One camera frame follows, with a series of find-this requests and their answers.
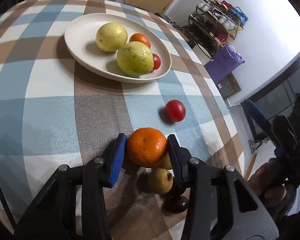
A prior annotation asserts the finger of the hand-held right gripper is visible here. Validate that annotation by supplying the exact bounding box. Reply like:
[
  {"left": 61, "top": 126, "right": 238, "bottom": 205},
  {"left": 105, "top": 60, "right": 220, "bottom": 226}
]
[{"left": 242, "top": 99, "right": 272, "bottom": 137}]

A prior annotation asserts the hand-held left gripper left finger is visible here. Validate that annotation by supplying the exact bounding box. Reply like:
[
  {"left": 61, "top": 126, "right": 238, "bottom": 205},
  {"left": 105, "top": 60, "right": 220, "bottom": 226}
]
[{"left": 13, "top": 133, "right": 127, "bottom": 240}]

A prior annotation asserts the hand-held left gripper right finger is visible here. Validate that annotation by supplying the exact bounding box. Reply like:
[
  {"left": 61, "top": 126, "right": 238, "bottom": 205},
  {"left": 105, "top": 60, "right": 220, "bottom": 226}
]
[{"left": 167, "top": 134, "right": 278, "bottom": 240}]

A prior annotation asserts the brown longan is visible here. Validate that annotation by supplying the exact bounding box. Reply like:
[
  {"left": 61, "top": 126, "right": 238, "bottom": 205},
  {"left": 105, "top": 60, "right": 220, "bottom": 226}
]
[
  {"left": 148, "top": 168, "right": 174, "bottom": 195},
  {"left": 152, "top": 152, "right": 173, "bottom": 170}
]

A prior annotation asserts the orange mandarin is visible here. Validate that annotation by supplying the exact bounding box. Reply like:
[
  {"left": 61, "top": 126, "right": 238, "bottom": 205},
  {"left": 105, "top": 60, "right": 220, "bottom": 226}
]
[
  {"left": 129, "top": 33, "right": 151, "bottom": 49},
  {"left": 126, "top": 127, "right": 168, "bottom": 168}
]

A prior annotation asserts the dark purple plum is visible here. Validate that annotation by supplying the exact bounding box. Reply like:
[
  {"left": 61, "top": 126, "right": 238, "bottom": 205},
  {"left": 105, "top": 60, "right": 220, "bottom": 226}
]
[
  {"left": 163, "top": 195, "right": 189, "bottom": 214},
  {"left": 169, "top": 180, "right": 188, "bottom": 197}
]

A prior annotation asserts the red tomato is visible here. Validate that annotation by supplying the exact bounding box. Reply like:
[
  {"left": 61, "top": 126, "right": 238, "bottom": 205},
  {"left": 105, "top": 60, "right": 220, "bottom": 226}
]
[
  {"left": 151, "top": 53, "right": 162, "bottom": 72},
  {"left": 164, "top": 99, "right": 186, "bottom": 122}
]

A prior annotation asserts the yellow lemon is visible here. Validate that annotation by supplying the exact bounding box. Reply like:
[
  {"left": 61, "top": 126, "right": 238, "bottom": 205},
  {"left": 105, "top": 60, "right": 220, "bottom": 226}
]
[
  {"left": 116, "top": 41, "right": 154, "bottom": 77},
  {"left": 95, "top": 22, "right": 128, "bottom": 53}
]

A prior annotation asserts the cream round plate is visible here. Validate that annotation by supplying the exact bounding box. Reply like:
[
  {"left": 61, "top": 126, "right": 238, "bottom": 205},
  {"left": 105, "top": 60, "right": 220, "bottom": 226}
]
[{"left": 64, "top": 13, "right": 172, "bottom": 83}]

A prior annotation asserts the brown doormat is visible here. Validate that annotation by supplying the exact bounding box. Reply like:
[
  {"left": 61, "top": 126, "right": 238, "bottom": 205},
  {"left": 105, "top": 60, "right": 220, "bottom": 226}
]
[{"left": 219, "top": 72, "right": 241, "bottom": 99}]

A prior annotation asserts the dark glass door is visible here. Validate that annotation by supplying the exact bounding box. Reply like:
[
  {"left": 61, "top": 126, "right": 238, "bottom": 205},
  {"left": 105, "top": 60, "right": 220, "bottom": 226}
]
[{"left": 240, "top": 52, "right": 300, "bottom": 143}]

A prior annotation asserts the purple bag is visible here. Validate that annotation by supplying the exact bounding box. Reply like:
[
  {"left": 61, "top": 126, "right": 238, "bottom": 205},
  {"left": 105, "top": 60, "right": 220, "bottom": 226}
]
[{"left": 204, "top": 44, "right": 246, "bottom": 84}]

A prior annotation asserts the cream trash bin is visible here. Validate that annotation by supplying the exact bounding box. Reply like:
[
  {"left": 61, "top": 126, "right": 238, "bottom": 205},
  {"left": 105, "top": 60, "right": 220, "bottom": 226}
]
[{"left": 191, "top": 42, "right": 214, "bottom": 64}]

